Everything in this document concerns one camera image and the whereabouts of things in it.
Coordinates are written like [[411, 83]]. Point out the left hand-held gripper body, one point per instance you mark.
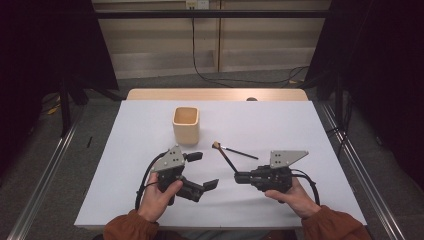
[[170, 161]]

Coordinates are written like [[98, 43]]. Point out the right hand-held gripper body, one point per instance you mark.
[[283, 158]]

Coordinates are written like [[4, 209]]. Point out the tan-tipped makeup brush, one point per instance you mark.
[[226, 159]]

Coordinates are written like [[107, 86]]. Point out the beige square cup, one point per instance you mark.
[[186, 128]]

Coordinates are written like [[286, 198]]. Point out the person's left hand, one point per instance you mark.
[[155, 200]]

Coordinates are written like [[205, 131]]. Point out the person's right hand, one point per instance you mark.
[[298, 200]]

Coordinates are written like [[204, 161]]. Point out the white table mat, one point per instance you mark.
[[266, 120]]

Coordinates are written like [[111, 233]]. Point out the black metal stand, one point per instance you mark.
[[339, 100], [65, 110]]

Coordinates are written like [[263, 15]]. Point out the small black stick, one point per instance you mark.
[[89, 142]]

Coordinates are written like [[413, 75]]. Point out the black curtain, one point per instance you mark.
[[40, 50], [383, 66]]

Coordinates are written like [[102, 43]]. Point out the black horizontal bar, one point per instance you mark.
[[213, 14]]

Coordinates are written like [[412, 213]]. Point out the aluminium floor rail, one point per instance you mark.
[[363, 180], [46, 173]]

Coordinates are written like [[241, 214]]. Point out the white wall outlet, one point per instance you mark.
[[197, 4]]

